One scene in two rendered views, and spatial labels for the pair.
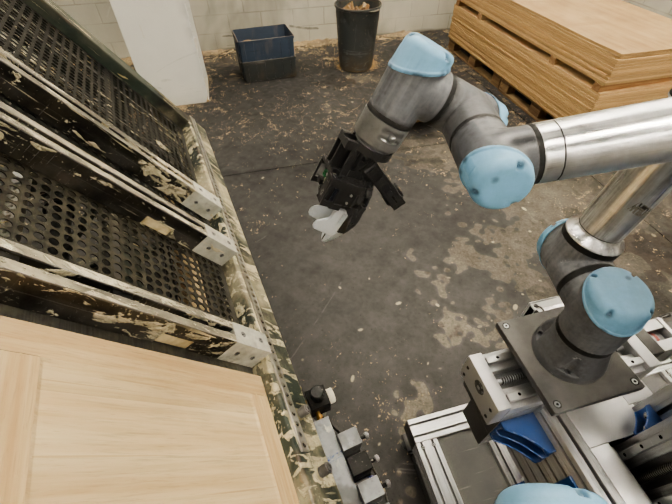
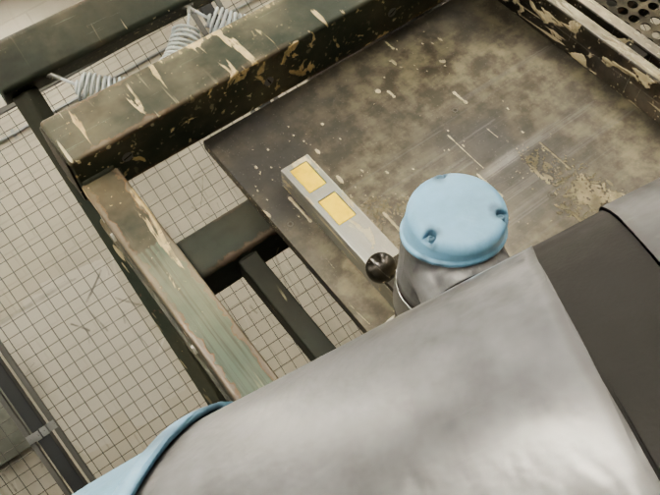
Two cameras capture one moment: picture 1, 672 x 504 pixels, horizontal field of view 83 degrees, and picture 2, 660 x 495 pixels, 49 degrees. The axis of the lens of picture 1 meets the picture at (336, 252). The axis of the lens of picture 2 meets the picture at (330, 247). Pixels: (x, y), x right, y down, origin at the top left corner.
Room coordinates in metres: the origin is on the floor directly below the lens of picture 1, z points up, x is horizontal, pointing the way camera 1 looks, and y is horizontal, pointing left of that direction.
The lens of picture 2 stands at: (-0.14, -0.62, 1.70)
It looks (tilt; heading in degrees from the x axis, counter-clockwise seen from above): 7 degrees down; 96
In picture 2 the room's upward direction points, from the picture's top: 31 degrees counter-clockwise
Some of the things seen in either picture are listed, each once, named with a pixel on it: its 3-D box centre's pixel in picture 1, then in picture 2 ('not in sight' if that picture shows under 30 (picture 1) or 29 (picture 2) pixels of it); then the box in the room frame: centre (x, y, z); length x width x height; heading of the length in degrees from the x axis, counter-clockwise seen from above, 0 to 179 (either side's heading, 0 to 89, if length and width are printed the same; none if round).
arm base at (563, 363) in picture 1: (577, 341); not in sight; (0.41, -0.52, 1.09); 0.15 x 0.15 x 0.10
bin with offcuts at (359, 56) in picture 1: (356, 36); not in sight; (4.67, -0.24, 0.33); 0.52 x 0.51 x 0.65; 15
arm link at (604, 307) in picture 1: (604, 307); not in sight; (0.41, -0.52, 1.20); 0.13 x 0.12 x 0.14; 1
